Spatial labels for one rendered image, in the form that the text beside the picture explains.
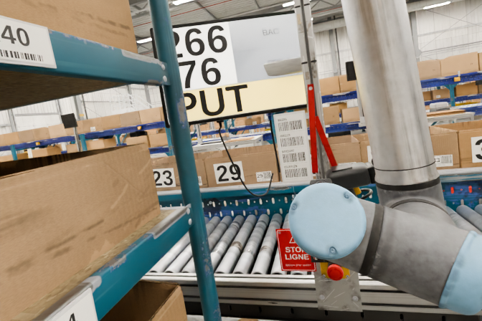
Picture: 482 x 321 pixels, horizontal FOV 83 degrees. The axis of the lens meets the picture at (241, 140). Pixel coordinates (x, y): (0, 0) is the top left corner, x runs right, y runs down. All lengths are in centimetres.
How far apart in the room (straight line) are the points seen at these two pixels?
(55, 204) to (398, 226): 35
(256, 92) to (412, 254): 62
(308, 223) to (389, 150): 18
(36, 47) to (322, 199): 31
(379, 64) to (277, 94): 45
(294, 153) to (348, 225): 45
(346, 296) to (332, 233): 59
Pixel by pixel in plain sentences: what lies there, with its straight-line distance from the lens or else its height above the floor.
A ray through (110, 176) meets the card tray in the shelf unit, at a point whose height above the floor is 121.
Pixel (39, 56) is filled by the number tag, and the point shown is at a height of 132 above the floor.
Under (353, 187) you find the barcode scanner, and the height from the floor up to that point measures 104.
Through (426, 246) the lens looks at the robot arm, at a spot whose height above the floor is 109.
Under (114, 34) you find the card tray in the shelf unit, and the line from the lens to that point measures 37.
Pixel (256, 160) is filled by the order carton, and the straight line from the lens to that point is 142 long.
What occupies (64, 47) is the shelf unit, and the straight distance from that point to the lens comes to 27.
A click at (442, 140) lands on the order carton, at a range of 147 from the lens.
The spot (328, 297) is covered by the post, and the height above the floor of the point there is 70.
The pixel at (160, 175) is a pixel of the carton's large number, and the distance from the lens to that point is 165.
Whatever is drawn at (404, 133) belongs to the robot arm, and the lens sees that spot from 46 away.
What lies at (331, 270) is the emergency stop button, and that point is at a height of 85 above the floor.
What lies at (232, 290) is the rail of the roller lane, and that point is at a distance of 99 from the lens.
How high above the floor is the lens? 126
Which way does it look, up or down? 5 degrees down
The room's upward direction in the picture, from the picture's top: 9 degrees counter-clockwise
